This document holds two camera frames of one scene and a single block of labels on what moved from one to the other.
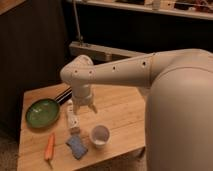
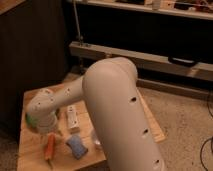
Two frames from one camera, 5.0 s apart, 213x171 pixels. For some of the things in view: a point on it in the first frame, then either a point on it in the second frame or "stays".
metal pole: x=77 y=19 stays
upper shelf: x=169 y=11 stays
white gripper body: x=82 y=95 to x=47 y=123
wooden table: x=55 y=138 stays
